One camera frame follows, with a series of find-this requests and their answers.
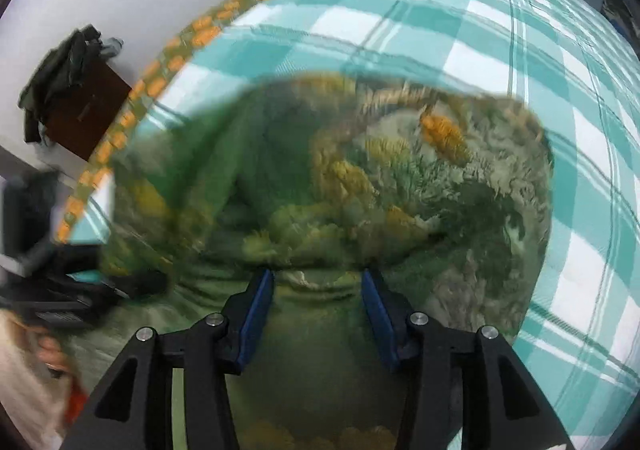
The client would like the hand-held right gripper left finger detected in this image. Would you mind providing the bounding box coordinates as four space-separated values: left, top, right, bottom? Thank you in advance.
60 269 275 450

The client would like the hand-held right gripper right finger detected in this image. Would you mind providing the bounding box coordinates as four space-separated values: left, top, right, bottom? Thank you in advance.
361 267 576 450

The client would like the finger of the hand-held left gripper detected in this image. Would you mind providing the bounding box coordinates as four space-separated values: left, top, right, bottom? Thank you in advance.
100 271 169 302

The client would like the green landscape print padded jacket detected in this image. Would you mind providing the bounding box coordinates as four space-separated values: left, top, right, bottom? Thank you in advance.
65 73 556 450

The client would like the person's left forearm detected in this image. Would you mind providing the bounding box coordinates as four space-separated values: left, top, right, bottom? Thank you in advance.
0 310 91 441

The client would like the pile of mixed clothes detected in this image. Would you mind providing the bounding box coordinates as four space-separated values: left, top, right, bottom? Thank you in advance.
602 0 638 46

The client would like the person's left hand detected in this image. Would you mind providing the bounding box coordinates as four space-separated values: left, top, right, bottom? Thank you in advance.
30 330 73 378

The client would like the dark wooden cabinet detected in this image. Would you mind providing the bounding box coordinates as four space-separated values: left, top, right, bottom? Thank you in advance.
42 58 133 163

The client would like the dark green cloth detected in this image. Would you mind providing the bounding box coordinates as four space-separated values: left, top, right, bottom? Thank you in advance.
17 25 123 146

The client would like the orange floral bed quilt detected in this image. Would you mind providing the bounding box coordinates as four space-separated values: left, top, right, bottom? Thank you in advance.
55 0 366 246

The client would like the teal white plaid blanket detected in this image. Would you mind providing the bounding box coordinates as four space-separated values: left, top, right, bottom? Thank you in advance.
70 0 640 450

